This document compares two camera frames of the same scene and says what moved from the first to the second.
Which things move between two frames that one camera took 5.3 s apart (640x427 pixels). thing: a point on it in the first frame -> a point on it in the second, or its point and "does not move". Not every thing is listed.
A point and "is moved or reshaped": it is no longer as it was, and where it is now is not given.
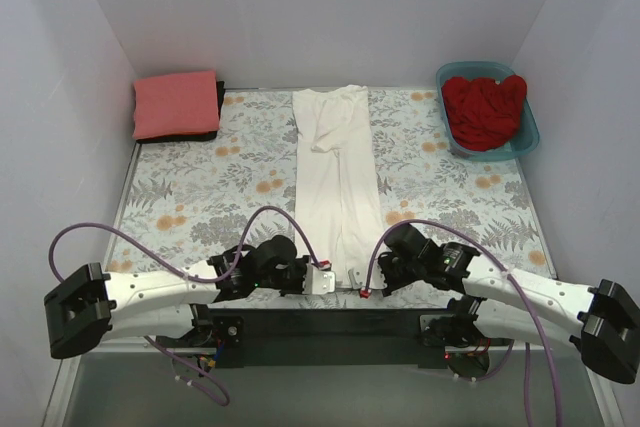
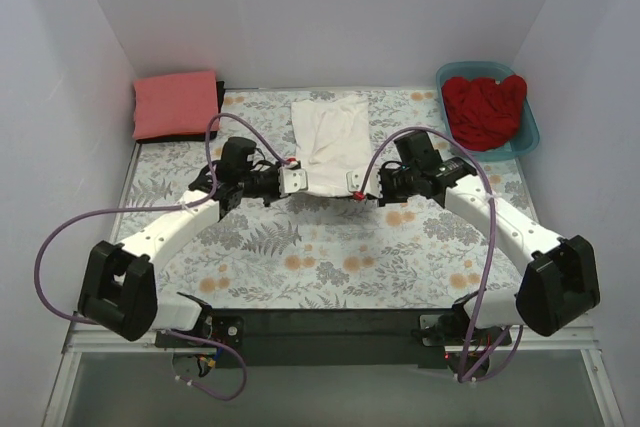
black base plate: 327,336 does not move
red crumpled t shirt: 483,114 does not move
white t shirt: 337,182 is moved or reshaped
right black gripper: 388,277 -> 385,185
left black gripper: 293,282 -> 275,182
